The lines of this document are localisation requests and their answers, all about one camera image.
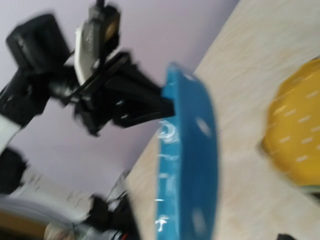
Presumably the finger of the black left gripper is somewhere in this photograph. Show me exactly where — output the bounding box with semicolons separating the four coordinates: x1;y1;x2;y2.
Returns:
107;82;175;128
117;58;162;97

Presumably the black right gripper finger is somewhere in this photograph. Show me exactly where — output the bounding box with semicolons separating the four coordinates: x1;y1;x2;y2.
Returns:
277;232;320;240

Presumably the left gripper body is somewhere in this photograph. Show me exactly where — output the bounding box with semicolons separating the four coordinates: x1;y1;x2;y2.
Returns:
49;51;140;137

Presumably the blue polka dot plate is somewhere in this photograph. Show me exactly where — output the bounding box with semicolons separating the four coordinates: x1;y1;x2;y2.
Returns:
154;63;219;240

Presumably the orange polka dot plate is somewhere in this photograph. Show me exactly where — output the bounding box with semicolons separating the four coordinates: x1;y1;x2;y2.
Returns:
262;58;320;187

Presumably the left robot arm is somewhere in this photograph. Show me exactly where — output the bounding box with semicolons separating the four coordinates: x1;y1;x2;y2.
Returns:
0;5;175;136

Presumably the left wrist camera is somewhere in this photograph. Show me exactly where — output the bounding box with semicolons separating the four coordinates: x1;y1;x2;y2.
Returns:
74;0;121;85

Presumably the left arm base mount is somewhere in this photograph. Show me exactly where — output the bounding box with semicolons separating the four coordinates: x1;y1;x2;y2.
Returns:
83;171;141;240

